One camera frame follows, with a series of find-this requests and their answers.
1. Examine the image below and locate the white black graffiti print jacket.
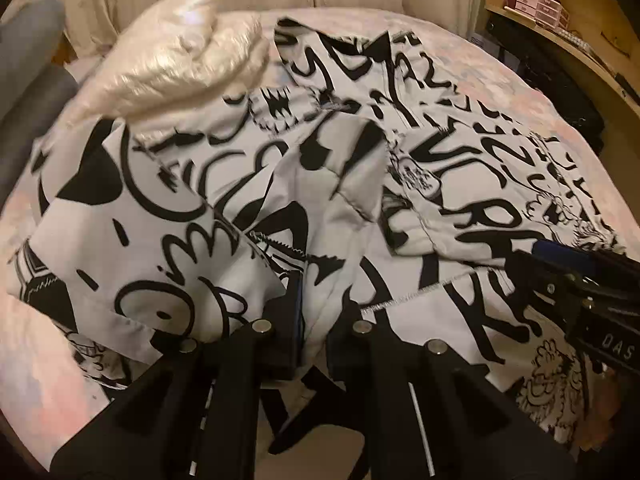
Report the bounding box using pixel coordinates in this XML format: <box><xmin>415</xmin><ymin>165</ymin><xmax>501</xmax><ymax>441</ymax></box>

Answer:
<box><xmin>2</xmin><ymin>20</ymin><xmax>624</xmax><ymax>444</ymax></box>

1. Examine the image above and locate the pastel patterned bed cover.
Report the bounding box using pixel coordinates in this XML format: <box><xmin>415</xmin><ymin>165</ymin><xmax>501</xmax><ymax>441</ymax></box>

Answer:
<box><xmin>1</xmin><ymin>8</ymin><xmax>639</xmax><ymax>466</ymax></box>

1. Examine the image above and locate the wooden shelf desk unit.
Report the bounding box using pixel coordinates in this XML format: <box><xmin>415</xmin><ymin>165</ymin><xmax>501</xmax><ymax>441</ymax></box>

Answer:
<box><xmin>479</xmin><ymin>0</ymin><xmax>640</xmax><ymax>111</ymax></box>

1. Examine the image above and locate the dark grey bolster pillow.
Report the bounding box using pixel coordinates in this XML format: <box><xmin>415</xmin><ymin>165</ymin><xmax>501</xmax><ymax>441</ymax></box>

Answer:
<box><xmin>0</xmin><ymin>64</ymin><xmax>79</xmax><ymax>206</ymax></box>

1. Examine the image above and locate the cream shiny puffer jacket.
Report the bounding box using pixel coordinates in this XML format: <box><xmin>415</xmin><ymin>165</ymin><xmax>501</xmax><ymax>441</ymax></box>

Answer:
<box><xmin>46</xmin><ymin>0</ymin><xmax>269</xmax><ymax>141</ymax></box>

